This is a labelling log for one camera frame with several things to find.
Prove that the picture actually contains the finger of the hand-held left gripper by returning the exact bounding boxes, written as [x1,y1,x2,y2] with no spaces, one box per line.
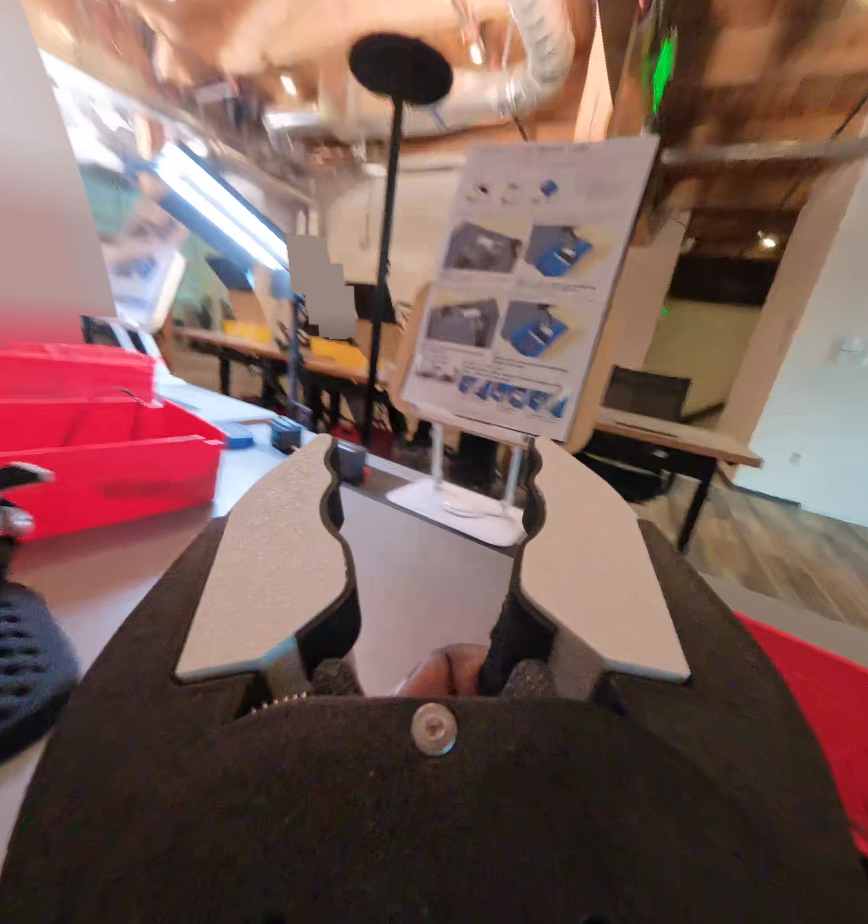
[0,498,37,544]
[0,462,56,499]

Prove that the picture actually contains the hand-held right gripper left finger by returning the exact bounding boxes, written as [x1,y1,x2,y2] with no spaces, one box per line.
[174,433,363,697]

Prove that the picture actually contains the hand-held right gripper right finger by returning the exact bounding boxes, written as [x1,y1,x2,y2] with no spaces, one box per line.
[477,436,692,697]

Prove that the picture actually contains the red plastic bin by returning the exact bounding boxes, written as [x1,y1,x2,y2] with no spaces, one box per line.
[733,612,868,871]
[0,346,157,404]
[0,396,227,541]

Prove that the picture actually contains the person's right hand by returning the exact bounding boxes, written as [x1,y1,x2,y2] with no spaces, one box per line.
[394,644,489,695]

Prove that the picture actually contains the dark grey box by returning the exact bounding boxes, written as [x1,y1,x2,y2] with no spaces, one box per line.
[332,440,370,486]

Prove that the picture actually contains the black honeycomb pad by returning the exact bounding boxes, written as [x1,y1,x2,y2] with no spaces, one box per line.
[0,583,81,779]

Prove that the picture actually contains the wooden office desk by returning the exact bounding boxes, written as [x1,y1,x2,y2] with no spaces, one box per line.
[593,404,765,553]
[173,325,399,420]

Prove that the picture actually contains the black office chair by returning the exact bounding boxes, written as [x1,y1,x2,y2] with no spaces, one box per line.
[578,366,695,502]

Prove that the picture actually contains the instruction board on stand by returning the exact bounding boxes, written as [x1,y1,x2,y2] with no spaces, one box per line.
[387,136,689,548]
[101,217,190,334]

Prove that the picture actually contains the light panel on stand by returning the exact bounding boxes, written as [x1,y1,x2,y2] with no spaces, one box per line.
[149,141,308,430]

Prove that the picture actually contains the black disc on pole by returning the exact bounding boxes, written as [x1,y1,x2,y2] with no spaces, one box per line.
[347,32,454,449]

